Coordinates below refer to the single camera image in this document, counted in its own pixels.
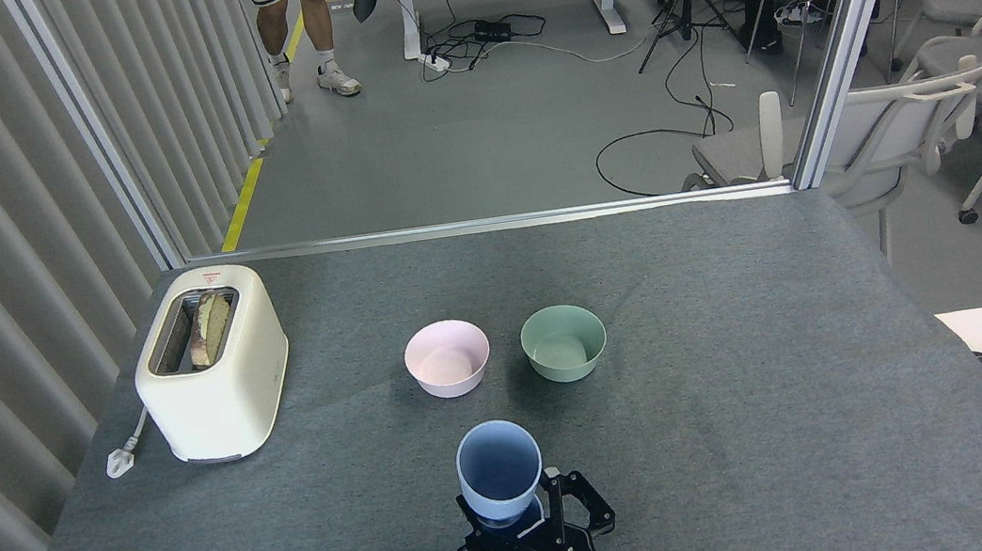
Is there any white floor cable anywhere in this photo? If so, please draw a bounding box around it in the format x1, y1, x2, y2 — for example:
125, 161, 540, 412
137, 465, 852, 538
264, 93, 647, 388
447, 19, 649, 84

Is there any toasted bread slice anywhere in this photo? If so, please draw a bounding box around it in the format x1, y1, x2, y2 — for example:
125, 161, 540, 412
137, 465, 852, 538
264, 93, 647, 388
182, 290, 239, 371

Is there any green bowl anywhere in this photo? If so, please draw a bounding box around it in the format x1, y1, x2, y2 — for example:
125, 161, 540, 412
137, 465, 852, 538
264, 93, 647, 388
516, 300, 612, 389

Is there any white toaster plug and cord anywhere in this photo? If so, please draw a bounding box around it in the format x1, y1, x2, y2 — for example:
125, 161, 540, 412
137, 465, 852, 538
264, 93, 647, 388
99, 406, 159, 480

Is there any silver aluminium table rail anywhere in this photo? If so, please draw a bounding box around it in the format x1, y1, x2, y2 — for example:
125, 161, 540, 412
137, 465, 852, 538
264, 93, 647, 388
183, 177, 799, 274

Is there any pink bowl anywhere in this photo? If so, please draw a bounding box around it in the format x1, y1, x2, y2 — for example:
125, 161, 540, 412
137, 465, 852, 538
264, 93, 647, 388
400, 315, 497, 404

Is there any cream white toaster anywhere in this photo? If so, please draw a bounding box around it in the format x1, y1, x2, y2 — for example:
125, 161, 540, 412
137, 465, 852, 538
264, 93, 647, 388
120, 258, 304, 473

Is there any black floor cable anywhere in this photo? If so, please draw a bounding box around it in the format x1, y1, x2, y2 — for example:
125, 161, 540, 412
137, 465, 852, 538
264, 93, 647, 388
576, 0, 744, 205

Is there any silver aluminium post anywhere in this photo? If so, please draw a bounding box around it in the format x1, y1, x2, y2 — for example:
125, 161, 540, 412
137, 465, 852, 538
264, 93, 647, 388
4, 0, 187, 288
768, 0, 953, 192

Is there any black power adapter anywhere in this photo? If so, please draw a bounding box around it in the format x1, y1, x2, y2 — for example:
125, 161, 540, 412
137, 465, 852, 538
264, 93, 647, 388
472, 17, 515, 44

